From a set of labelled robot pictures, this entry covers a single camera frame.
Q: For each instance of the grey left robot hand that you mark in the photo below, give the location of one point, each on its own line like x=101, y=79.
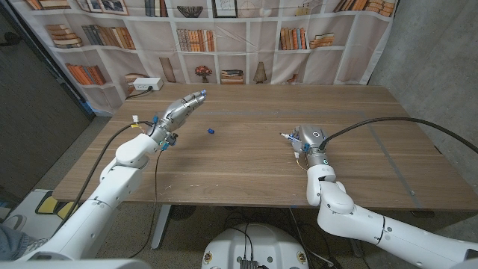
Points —
x=175, y=114

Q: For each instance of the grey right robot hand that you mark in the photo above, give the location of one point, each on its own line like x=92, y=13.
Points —
x=313, y=136

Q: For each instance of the white dry erase marker body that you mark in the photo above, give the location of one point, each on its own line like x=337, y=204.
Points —
x=288, y=136

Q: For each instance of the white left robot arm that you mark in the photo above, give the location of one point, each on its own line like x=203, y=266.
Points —
x=93, y=216

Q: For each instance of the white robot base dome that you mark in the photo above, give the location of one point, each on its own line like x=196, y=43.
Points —
x=257, y=243

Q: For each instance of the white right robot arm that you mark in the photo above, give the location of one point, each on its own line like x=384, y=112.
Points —
x=373, y=228

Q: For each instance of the white power strip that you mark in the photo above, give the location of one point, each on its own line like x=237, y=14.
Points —
x=147, y=83

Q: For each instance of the printed bookshelf backdrop cloth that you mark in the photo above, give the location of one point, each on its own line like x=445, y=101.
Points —
x=239, y=63

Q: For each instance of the black round floor object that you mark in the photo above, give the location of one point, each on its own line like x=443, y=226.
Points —
x=183, y=211

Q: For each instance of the grey metal table leg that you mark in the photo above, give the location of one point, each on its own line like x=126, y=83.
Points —
x=356, y=248
x=160, y=228

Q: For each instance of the white yellow floor mat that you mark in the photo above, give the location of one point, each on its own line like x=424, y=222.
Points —
x=48, y=205

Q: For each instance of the person's blue jeans leg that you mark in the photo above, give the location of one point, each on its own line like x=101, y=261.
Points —
x=13, y=243

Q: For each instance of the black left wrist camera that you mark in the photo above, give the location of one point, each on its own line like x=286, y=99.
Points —
x=172, y=139

